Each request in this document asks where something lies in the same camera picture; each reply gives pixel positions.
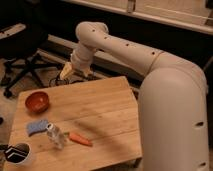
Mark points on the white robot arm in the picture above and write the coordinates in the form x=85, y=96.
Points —
x=172, y=107

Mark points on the blue sponge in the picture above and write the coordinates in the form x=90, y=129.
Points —
x=36, y=127

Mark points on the metal baseboard rail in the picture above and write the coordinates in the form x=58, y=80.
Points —
x=104, y=65

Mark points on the red bowl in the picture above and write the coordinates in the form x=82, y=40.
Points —
x=37, y=102

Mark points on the black office chair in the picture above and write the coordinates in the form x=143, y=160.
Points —
x=20, y=37

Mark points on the clear plastic bottle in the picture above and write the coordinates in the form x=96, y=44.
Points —
x=55, y=135

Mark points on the black and white mug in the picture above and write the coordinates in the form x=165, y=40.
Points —
x=19, y=154

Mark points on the orange carrot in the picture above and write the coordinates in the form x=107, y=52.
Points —
x=78, y=139

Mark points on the wooden table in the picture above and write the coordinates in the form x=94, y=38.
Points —
x=104, y=111

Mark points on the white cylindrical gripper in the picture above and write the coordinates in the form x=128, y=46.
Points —
x=81, y=59

